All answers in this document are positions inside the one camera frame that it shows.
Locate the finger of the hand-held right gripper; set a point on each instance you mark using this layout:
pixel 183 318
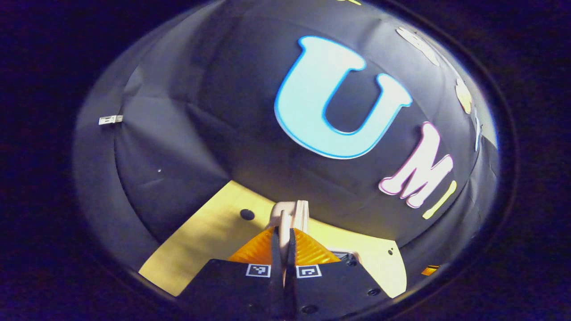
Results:
pixel 430 270

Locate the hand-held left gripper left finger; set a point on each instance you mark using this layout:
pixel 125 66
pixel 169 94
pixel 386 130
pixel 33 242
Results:
pixel 276 294

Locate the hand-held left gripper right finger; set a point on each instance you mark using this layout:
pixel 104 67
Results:
pixel 290 294

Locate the small pink suitcase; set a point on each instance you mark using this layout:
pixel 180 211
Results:
pixel 296 211

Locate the black backdrop cloth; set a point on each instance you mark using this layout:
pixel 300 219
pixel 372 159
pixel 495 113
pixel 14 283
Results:
pixel 200 133

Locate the white clip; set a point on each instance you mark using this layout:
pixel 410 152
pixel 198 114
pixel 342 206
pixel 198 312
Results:
pixel 110 120

